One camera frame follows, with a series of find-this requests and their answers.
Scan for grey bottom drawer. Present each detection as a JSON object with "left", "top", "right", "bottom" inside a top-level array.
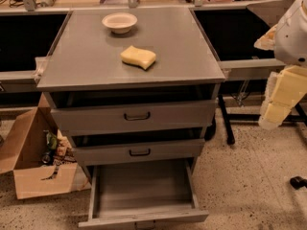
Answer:
[{"left": 79, "top": 159, "right": 208, "bottom": 230}]

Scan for grey drawer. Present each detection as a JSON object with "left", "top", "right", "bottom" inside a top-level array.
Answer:
[
  {"left": 52, "top": 95, "right": 215, "bottom": 135},
  {"left": 79, "top": 159, "right": 208, "bottom": 230},
  {"left": 73, "top": 128, "right": 204, "bottom": 166}
]

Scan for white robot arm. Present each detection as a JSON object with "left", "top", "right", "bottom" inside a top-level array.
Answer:
[{"left": 254, "top": 0, "right": 307, "bottom": 130}]

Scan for grey top drawer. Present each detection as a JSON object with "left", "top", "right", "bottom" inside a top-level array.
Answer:
[{"left": 52, "top": 95, "right": 215, "bottom": 135}]

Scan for grey middle drawer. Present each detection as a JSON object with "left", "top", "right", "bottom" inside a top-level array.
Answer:
[{"left": 73, "top": 128, "right": 204, "bottom": 166}]

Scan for grey drawer cabinet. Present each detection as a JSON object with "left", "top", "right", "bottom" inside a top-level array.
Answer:
[{"left": 35, "top": 6, "right": 226, "bottom": 181}]

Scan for black metal table stand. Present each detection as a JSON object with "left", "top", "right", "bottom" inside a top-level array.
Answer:
[{"left": 218, "top": 94, "right": 307, "bottom": 145}]

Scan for grey side table top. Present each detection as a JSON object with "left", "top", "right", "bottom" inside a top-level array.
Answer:
[{"left": 247, "top": 0, "right": 295, "bottom": 27}]

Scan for black caster wheel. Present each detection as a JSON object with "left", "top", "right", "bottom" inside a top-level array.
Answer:
[{"left": 290, "top": 176, "right": 307, "bottom": 190}]

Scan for yellow sponge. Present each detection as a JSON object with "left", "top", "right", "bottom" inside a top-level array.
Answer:
[{"left": 120, "top": 46, "right": 156, "bottom": 70}]

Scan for white bowl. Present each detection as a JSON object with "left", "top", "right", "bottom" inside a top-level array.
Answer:
[{"left": 102, "top": 12, "right": 137, "bottom": 35}]

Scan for snack packages in box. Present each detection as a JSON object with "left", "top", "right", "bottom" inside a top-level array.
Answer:
[{"left": 41, "top": 130, "right": 76, "bottom": 180}]

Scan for open cardboard box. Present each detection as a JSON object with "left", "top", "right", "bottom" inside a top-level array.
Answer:
[{"left": 0, "top": 95, "right": 90, "bottom": 199}]

